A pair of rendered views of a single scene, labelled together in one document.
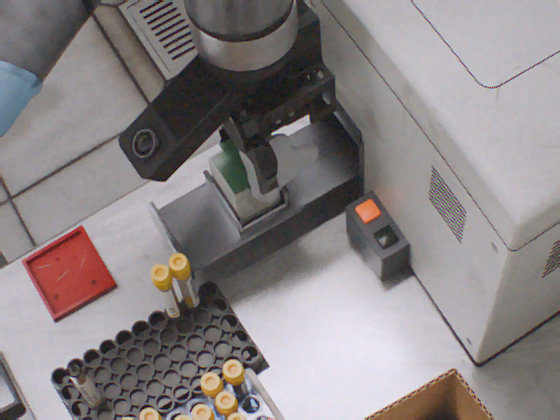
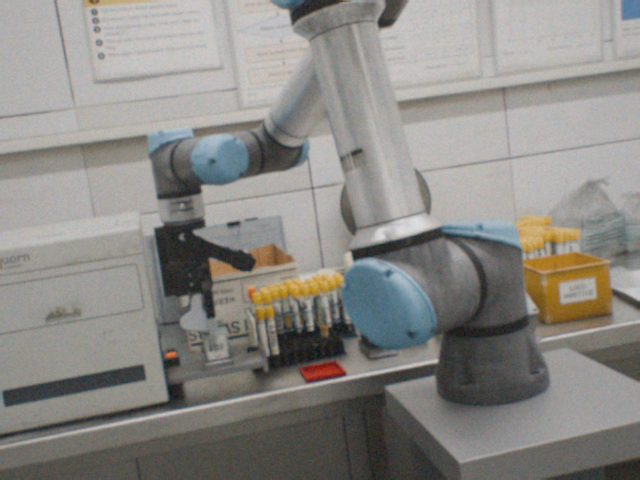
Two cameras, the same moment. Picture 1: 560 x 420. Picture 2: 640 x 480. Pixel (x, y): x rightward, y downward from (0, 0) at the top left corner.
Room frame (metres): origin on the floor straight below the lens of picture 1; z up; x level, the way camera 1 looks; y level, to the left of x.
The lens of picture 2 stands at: (1.77, 0.50, 1.31)
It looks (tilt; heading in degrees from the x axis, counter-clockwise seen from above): 9 degrees down; 192
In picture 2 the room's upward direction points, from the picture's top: 8 degrees counter-clockwise
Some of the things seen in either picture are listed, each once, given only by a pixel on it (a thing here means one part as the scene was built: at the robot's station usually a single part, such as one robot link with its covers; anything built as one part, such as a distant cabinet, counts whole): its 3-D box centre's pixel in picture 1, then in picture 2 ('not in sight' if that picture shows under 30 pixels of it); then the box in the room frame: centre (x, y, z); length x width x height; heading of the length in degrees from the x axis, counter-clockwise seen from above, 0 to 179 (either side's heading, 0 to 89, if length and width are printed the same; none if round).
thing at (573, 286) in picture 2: not in sight; (562, 286); (0.17, 0.61, 0.92); 0.13 x 0.13 x 0.10; 20
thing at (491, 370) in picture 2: not in sight; (488, 350); (0.67, 0.47, 0.97); 0.15 x 0.15 x 0.10
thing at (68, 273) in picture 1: (68, 273); (322, 371); (0.45, 0.19, 0.88); 0.07 x 0.07 x 0.01; 23
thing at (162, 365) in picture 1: (146, 354); (292, 328); (0.34, 0.12, 0.93); 0.17 x 0.09 x 0.11; 114
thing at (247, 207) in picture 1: (244, 180); (215, 344); (0.48, 0.02, 0.95); 0.05 x 0.04 x 0.06; 23
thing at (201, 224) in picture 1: (270, 181); (204, 362); (0.49, 0.00, 0.92); 0.21 x 0.07 x 0.05; 113
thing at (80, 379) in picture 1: (87, 388); (323, 323); (0.32, 0.17, 0.93); 0.01 x 0.01 x 0.10; 24
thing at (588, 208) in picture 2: not in sight; (580, 218); (-0.36, 0.71, 0.97); 0.26 x 0.17 x 0.19; 134
